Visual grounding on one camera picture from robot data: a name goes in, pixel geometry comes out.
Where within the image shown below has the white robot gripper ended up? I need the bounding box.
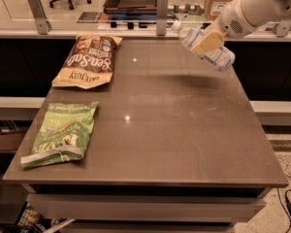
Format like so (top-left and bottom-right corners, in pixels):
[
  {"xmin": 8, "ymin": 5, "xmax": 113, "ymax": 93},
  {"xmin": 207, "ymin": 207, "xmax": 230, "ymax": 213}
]
[{"xmin": 192, "ymin": 0, "xmax": 257, "ymax": 56}]

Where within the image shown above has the clear blue plastic water bottle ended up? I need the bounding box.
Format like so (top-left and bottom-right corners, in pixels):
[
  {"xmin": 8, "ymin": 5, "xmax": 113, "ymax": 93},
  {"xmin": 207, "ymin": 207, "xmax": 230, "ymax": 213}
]
[{"xmin": 171, "ymin": 20, "xmax": 235, "ymax": 72}]

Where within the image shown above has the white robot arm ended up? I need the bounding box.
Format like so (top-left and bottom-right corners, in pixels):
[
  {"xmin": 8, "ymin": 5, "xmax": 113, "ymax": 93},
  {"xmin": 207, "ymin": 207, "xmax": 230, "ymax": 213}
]
[{"xmin": 192, "ymin": 0, "xmax": 291, "ymax": 56}]

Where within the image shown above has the brown sea salt chip bag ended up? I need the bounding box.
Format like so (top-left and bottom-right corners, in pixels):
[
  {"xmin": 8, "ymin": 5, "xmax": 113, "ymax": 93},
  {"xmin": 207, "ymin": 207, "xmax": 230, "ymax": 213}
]
[{"xmin": 52, "ymin": 34, "xmax": 122, "ymax": 89}]

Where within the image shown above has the green snack bag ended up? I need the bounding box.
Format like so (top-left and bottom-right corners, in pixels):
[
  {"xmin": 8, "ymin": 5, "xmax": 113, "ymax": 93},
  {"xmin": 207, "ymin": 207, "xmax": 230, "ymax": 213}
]
[{"xmin": 20, "ymin": 102, "xmax": 99, "ymax": 169}]

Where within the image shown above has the middle metal glass bracket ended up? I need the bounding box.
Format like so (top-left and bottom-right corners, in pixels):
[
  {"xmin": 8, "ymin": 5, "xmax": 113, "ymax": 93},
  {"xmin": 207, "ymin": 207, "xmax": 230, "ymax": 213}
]
[{"xmin": 156, "ymin": 0, "xmax": 168, "ymax": 36}]

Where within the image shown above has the metal glass bracket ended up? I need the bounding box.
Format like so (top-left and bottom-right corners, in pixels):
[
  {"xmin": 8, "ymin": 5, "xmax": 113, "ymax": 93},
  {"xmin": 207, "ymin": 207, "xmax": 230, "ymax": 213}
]
[
  {"xmin": 27, "ymin": 0, "xmax": 51, "ymax": 35},
  {"xmin": 156, "ymin": 0, "xmax": 168, "ymax": 36},
  {"xmin": 273, "ymin": 19, "xmax": 291, "ymax": 38}
]

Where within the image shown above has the right metal glass bracket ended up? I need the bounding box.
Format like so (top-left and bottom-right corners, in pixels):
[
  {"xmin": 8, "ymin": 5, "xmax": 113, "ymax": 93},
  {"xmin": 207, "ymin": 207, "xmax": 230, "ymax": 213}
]
[{"xmin": 273, "ymin": 19, "xmax": 291, "ymax": 38}]

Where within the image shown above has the left metal glass bracket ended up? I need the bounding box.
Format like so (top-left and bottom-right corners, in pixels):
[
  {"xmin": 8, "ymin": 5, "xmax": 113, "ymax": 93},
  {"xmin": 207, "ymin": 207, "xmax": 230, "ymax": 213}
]
[{"xmin": 27, "ymin": 0, "xmax": 51, "ymax": 35}]

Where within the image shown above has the wire basket under table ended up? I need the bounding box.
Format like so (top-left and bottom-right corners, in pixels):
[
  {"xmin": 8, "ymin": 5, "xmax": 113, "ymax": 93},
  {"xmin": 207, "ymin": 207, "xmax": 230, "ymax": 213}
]
[{"xmin": 16, "ymin": 203, "xmax": 51, "ymax": 233}]

